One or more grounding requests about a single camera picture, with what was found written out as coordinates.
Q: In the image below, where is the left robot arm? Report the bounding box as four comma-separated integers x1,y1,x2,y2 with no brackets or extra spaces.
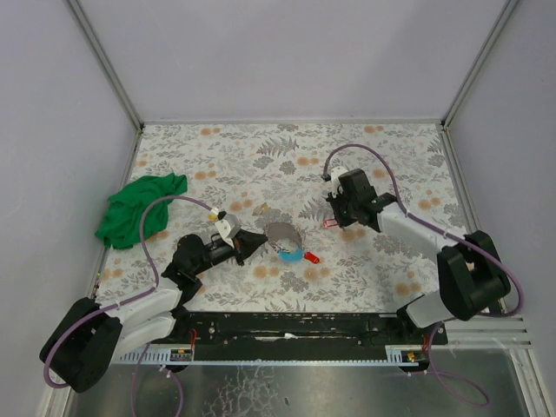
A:
39,229,268,393

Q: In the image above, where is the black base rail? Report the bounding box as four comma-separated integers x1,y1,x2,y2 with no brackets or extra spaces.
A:
139,308,448,361

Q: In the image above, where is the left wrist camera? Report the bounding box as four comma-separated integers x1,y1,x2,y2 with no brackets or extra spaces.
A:
215,211,241,240

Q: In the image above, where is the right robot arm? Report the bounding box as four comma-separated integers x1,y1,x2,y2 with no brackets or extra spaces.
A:
322,167,511,328

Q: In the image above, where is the green cloth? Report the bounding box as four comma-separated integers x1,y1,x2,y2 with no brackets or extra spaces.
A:
95,173,188,250

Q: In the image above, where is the red key tag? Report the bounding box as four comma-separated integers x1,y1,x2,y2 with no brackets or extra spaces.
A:
323,218,338,228

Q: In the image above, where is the white cable duct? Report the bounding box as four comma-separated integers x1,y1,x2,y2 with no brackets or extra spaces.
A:
113,347,193,366

